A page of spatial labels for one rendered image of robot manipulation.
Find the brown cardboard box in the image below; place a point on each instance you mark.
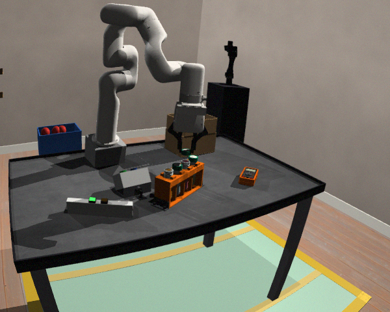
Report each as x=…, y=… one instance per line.
x=205, y=144

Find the orange tube holder plate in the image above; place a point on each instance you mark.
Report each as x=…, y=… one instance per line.
x=163, y=185

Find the orange pocket multimeter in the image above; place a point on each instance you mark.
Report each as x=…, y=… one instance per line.
x=248, y=176

